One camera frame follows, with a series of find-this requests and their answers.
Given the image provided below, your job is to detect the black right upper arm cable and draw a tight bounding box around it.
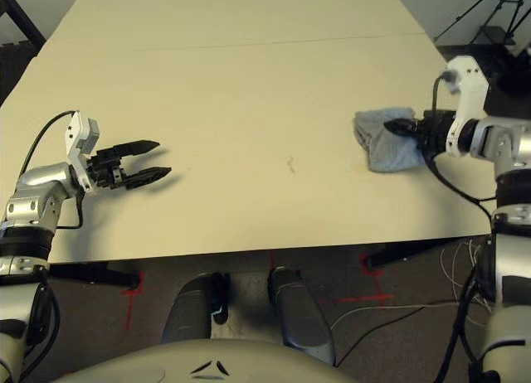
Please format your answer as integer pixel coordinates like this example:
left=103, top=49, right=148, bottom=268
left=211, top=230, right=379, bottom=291
left=433, top=266, right=499, bottom=383

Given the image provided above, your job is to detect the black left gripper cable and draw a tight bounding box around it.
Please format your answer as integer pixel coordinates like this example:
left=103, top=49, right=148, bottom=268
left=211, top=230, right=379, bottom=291
left=56, top=194, right=84, bottom=230

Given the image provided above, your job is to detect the black left upper arm cable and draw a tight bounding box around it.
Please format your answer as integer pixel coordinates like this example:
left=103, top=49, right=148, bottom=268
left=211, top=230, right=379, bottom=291
left=20, top=283, right=61, bottom=380

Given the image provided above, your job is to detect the grey robot torso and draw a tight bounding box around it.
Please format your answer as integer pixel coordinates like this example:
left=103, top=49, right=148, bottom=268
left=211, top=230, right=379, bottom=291
left=49, top=337, right=353, bottom=383

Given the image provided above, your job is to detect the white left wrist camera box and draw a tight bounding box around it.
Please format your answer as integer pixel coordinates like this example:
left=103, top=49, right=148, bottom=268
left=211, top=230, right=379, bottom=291
left=62, top=110, right=101, bottom=193

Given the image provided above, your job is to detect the black floor wire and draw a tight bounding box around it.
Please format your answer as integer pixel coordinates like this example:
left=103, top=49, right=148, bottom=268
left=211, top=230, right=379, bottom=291
left=334, top=304, right=458, bottom=367

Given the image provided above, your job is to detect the light blue rag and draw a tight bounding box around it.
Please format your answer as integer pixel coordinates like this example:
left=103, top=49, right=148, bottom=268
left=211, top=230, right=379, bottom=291
left=353, top=106, right=425, bottom=173

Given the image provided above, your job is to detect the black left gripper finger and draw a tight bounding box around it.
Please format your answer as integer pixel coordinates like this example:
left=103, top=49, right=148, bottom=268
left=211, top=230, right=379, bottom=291
left=124, top=166, right=173, bottom=190
left=114, top=139, right=161, bottom=158

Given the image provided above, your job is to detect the black tripod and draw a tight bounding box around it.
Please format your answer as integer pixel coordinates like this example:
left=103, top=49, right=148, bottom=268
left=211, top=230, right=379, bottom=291
left=433, top=0, right=531, bottom=42

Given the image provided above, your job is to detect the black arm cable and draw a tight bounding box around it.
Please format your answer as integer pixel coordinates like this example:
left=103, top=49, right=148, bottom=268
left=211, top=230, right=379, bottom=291
left=20, top=283, right=61, bottom=380
left=433, top=266, right=499, bottom=383

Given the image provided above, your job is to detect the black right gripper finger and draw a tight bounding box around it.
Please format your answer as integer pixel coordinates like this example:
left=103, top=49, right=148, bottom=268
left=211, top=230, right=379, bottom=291
left=383, top=117, right=417, bottom=137

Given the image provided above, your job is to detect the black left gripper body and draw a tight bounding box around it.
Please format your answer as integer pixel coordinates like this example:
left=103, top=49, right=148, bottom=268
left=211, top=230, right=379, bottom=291
left=85, top=146, right=128, bottom=192

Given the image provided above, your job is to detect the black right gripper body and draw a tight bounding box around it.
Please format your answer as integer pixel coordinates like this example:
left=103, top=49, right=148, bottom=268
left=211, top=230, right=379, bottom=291
left=412, top=110, right=455, bottom=159

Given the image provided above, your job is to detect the black left camera cable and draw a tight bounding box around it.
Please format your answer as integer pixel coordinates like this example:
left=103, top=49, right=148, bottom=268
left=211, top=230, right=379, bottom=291
left=22, top=110, right=80, bottom=181

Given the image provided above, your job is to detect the black table foot bar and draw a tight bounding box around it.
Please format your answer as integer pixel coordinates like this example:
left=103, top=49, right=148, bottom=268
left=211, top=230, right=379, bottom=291
left=47, top=261, right=141, bottom=288
left=363, top=233, right=489, bottom=273

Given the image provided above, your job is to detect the white floor wire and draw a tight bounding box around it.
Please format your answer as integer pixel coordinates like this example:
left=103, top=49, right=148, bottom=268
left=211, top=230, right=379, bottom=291
left=330, top=302, right=462, bottom=330

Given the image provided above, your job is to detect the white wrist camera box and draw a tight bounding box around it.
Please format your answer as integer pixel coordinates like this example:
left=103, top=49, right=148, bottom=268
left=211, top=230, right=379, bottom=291
left=62, top=110, right=101, bottom=193
left=439, top=55, right=490, bottom=157

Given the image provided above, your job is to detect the black foam puzzle mat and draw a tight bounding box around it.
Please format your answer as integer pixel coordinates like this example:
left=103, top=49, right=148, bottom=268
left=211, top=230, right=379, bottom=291
left=0, top=41, right=42, bottom=109

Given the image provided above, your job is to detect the grey left robot leg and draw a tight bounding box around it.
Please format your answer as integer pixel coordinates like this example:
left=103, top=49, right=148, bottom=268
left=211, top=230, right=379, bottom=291
left=160, top=273, right=231, bottom=345

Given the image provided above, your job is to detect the grey right robot leg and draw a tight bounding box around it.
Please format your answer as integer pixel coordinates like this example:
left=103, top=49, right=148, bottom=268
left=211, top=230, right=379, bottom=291
left=267, top=266, right=336, bottom=366

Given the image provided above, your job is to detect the grey robot leg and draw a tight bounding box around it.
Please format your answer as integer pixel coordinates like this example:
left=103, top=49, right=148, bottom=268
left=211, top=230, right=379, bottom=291
left=267, top=266, right=336, bottom=366
left=160, top=273, right=231, bottom=345

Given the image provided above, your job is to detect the bundle of white wires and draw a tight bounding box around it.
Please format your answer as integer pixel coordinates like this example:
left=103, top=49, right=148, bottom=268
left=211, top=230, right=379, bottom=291
left=439, top=237, right=495, bottom=314

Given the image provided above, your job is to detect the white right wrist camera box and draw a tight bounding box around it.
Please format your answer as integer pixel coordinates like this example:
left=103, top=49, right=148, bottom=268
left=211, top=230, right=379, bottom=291
left=439, top=55, right=490, bottom=157

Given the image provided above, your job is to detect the beige side table black frame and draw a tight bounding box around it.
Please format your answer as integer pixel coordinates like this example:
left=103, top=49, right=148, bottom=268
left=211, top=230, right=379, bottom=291
left=0, top=0, right=47, bottom=46

